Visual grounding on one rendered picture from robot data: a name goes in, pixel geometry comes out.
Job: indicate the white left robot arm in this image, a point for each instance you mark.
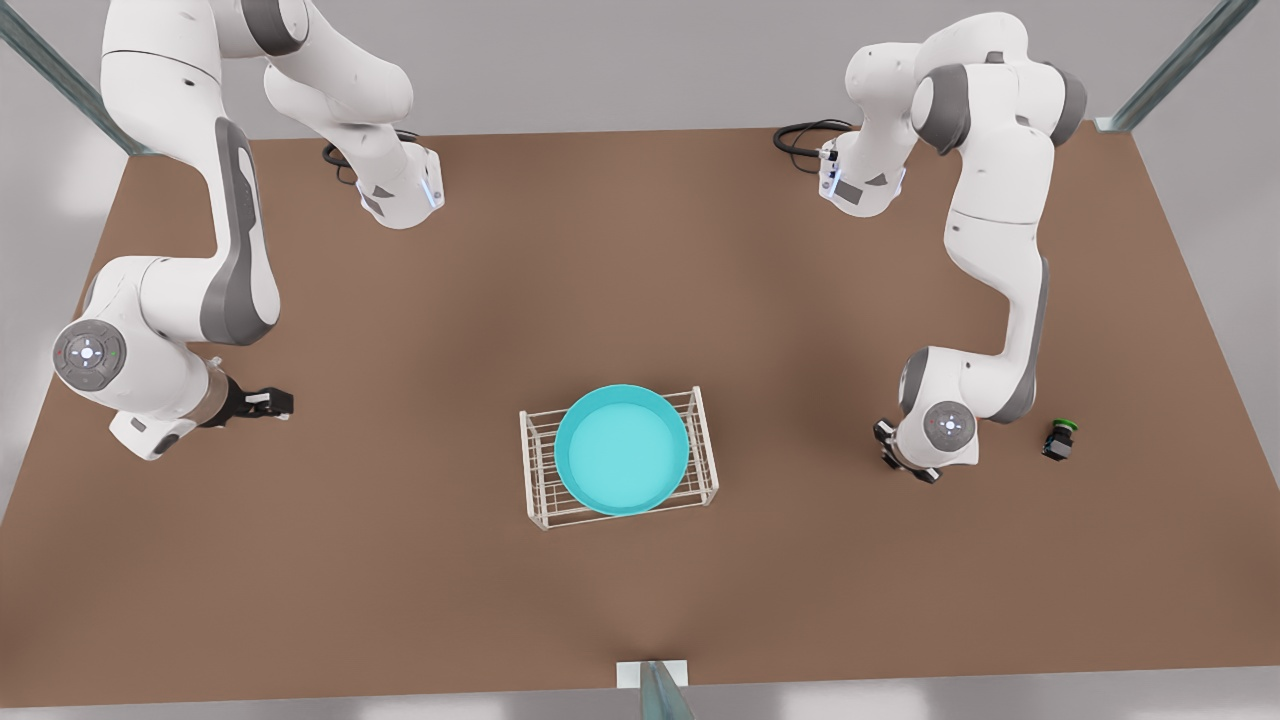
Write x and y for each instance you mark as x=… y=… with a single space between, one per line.
x=1000 y=220

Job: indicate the black button switch green cap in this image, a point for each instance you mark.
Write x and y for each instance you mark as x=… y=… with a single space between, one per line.
x=1058 y=442

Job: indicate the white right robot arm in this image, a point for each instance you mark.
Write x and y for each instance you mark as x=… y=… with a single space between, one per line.
x=240 y=250

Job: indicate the silver frame post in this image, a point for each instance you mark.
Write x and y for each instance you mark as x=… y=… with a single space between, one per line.
x=660 y=692
x=60 y=75
x=1170 y=65

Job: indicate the cyan round plate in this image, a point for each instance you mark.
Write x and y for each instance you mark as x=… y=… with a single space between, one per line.
x=622 y=450

